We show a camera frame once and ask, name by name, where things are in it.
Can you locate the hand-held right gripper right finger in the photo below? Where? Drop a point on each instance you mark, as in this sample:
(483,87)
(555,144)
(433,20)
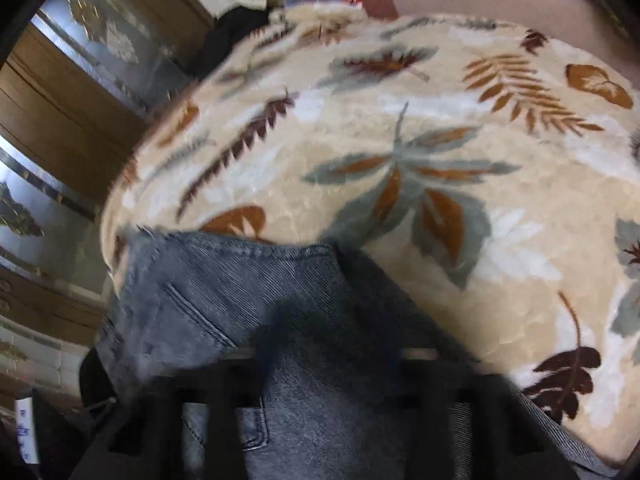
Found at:
(430,400)

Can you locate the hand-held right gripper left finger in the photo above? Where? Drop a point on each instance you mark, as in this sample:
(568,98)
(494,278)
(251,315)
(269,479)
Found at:
(270,355)

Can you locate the grey denim pants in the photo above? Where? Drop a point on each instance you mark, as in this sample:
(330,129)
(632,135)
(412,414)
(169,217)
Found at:
(310,290)

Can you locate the beige leaf print blanket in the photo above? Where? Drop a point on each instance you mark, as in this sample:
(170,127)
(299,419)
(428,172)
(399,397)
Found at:
(350,200)

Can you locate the black bag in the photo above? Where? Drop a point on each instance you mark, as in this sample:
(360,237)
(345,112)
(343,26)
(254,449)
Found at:
(55,440)

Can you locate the white paper label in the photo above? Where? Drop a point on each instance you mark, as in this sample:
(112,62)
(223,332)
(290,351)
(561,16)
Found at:
(27,430)

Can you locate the black cloth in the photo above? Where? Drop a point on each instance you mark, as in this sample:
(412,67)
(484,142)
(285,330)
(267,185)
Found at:
(225,40)

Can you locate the wooden wardrobe with mirrored doors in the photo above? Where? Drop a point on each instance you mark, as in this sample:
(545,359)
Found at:
(65,110)

